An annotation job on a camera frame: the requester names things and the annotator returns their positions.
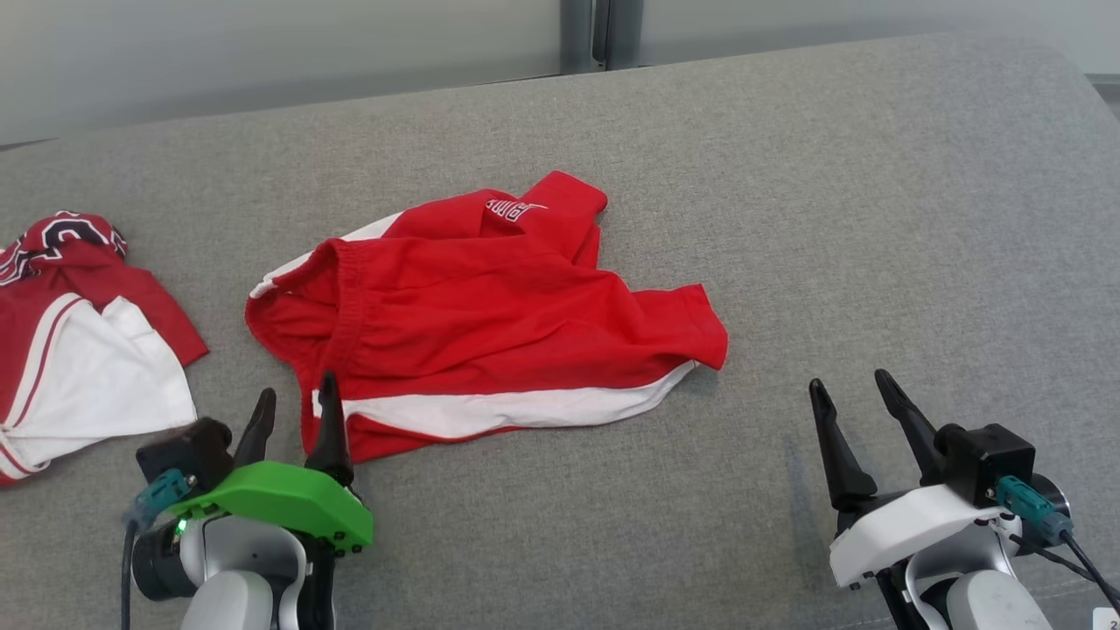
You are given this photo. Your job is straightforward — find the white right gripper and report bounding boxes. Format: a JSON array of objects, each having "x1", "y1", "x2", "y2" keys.
[{"x1": 808, "y1": 368, "x2": 1021, "y2": 590}]

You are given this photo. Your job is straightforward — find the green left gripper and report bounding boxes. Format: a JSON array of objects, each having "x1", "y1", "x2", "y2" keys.
[{"x1": 166, "y1": 371, "x2": 375, "y2": 557}]

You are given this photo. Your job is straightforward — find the red shorts with white stripe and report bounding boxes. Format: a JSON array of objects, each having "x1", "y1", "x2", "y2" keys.
[{"x1": 245, "y1": 171, "x2": 730, "y2": 465}]

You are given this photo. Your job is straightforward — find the red jersey with white sleeves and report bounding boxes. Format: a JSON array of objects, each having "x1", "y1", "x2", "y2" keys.
[{"x1": 0, "y1": 210, "x2": 210, "y2": 487}]

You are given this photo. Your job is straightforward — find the left arm cable teal plug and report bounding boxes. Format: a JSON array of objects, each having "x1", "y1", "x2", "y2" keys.
[{"x1": 121, "y1": 468, "x2": 200, "y2": 630}]

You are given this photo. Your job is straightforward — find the arm cable teal plug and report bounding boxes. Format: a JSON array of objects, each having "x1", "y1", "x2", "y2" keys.
[
  {"x1": 121, "y1": 468, "x2": 200, "y2": 630},
  {"x1": 995, "y1": 475, "x2": 1120, "y2": 613}
]

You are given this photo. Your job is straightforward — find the right arm cable teal plug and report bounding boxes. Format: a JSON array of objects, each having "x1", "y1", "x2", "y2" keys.
[{"x1": 995, "y1": 475, "x2": 1120, "y2": 613}]

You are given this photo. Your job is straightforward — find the grey metal partition post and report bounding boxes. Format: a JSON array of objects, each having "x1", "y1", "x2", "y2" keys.
[{"x1": 560, "y1": 0, "x2": 645, "y2": 74}]

